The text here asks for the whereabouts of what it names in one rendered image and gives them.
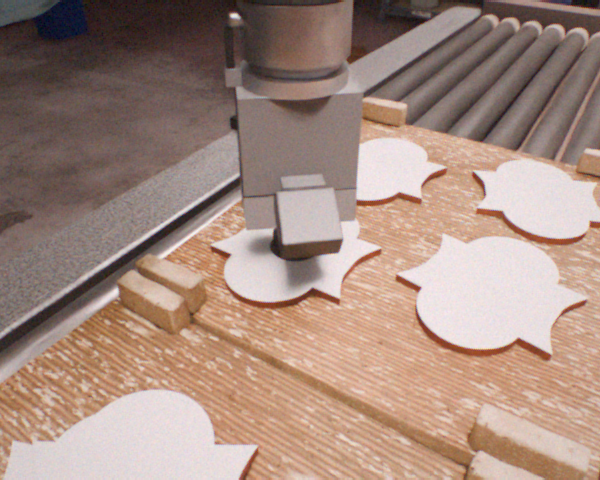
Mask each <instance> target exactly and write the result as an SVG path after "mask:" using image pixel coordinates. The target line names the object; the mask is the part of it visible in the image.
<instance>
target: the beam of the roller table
mask: <svg viewBox="0 0 600 480"><path fill-rule="evenodd" d="M480 14H481V9H473V8H465V7H458V6H455V7H453V8H451V9H449V10H448V11H446V12H444V13H442V14H441V15H440V14H439V15H437V16H435V17H434V18H432V19H430V20H428V21H427V22H425V23H423V24H421V25H420V26H418V27H416V28H413V29H412V30H410V31H408V32H406V33H405V34H403V35H401V36H399V37H398V38H396V39H394V40H392V41H391V42H389V43H387V44H385V45H384V46H382V47H380V48H378V49H376V50H375V51H373V52H371V53H369V54H368V55H365V56H363V57H361V58H360V59H358V60H356V61H354V63H353V64H351V65H349V73H350V74H351V76H352V77H353V79H354V80H355V82H356V83H357V84H358V86H359V87H360V89H361V90H363V92H364V97H363V99H364V98H366V97H368V96H369V95H371V94H372V93H374V92H375V91H377V90H378V89H379V88H381V87H382V86H384V85H385V84H387V83H388V82H390V81H391V80H393V79H394V78H395V77H397V76H398V75H401V74H402V73H404V72H405V71H407V70H408V69H409V68H411V67H412V66H414V65H415V64H417V63H418V62H420V61H421V60H422V59H424V58H425V57H427V56H428V55H430V54H431V53H433V52H434V51H435V50H437V49H438V48H440V47H441V46H443V45H444V44H446V43H447V42H448V41H450V40H451V39H453V38H454V37H456V36H457V35H459V34H460V33H461V32H463V31H464V30H466V29H467V28H469V27H470V26H472V25H473V24H474V23H475V22H476V20H478V19H479V18H480ZM238 157H239V154H238V141H237V130H233V131H231V132H229V133H227V134H226V135H224V137H222V138H220V139H219V140H217V141H215V142H213V143H211V144H209V145H207V146H205V147H204V148H202V149H200V150H198V151H197V152H195V153H193V154H191V155H190V156H188V157H186V158H184V159H183V160H181V161H178V163H176V164H175V165H173V166H171V167H169V168H168V169H166V170H164V171H162V172H160V173H159V174H157V175H155V176H153V177H152V178H150V179H148V180H146V181H145V182H143V183H140V184H138V185H137V186H135V187H133V188H131V190H130V191H128V192H126V193H124V194H123V195H121V196H119V197H117V198H116V199H114V200H112V201H110V202H109V203H107V204H105V205H103V206H102V207H100V208H98V209H96V210H95V211H93V212H91V213H89V214H86V215H85V216H83V217H81V218H79V220H78V221H76V222H74V223H72V224H71V225H69V226H67V227H65V228H64V229H62V230H60V231H58V232H57V233H55V234H53V235H51V236H50V237H48V238H46V239H44V240H43V241H41V242H39V243H37V244H36V245H34V246H32V247H30V248H29V249H27V250H25V251H23V252H22V253H20V254H18V255H16V256H14V257H13V258H11V259H9V261H7V263H5V264H3V265H1V266H0V352H2V351H3V350H5V349H6V348H7V347H9V346H10V345H12V344H13V343H15V342H16V341H18V340H19V339H20V338H22V337H23V336H25V335H26V334H28V333H29V332H31V331H32V330H33V329H35V328H36V327H38V326H39V325H41V324H42V323H44V322H45V321H46V320H48V319H49V318H51V317H52V316H54V315H55V314H57V313H58V312H59V311H61V310H62V309H64V308H65V307H67V306H68V305H70V304H71V303H72V302H74V301H75V300H77V299H78V298H80V297H81V296H83V295H84V294H85V293H87V292H88V291H90V290H91V289H93V287H94V286H96V285H97V284H98V283H100V282H101V281H103V280H104V279H106V278H107V277H109V276H110V275H111V274H113V273H114V272H116V271H117V270H119V269H120V268H122V267H123V266H124V265H126V264H127V263H129V262H130V261H132V260H133V259H135V258H136V257H137V256H139V255H140V254H142V253H143V252H146V251H145V250H147V249H149V248H150V247H151V246H153V245H154V244H156V243H157V242H159V241H160V240H162V239H163V238H164V237H166V236H167V235H169V234H170V233H172V232H173V231H175V230H176V229H177V228H179V227H180V226H182V225H183V224H186V223H187V222H189V220H190V219H191V218H193V217H194V216H196V215H197V214H199V213H200V212H202V211H203V210H204V209H206V208H207V207H209V206H210V205H212V204H213V203H216V202H217V201H218V200H220V199H221V198H223V197H224V196H226V194H227V193H229V192H230V191H231V190H233V189H234V188H236V187H237V186H239V185H240V174H239V161H238Z"/></svg>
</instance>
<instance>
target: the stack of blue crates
mask: <svg viewBox="0 0 600 480"><path fill-rule="evenodd" d="M83 8H84V5H83V1H82V0H62V1H60V2H58V3H57V4H56V5H54V6H53V7H52V8H50V9H49V10H47V11H46V12H44V13H42V14H40V15H38V16H35V17H34V18H33V19H32V20H33V23H34V24H36V27H37V31H38V34H39V36H43V37H48V38H52V39H57V40H64V39H68V38H71V37H75V36H79V35H82V34H86V33H89V31H88V27H87V22H86V21H85V17H84V13H83Z"/></svg>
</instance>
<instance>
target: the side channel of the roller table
mask: <svg viewBox="0 0 600 480"><path fill-rule="evenodd" d="M489 14H492V15H494V16H497V17H498V19H499V23H500V22H501V21H502V20H504V19H506V18H508V19H510V18H515V19H517V20H518V21H519V22H520V26H521V27H522V26H523V25H524V24H525V23H527V22H531V21H537V22H539V23H540V24H541V25H542V31H543V30H544V29H545V28H546V27H548V26H550V25H553V24H560V25H562V27H563V28H564V30H565V36H566V35H567V34H568V33H569V32H570V31H572V30H574V29H575V28H582V29H584V30H586V32H587V34H588V39H589V40H590V37H591V36H592V35H594V34H596V33H598V32H600V10H598V9H589V8H580V7H571V6H562V5H561V4H554V3H545V2H536V1H527V0H483V3H482V8H481V14H480V17H482V16H484V15H489Z"/></svg>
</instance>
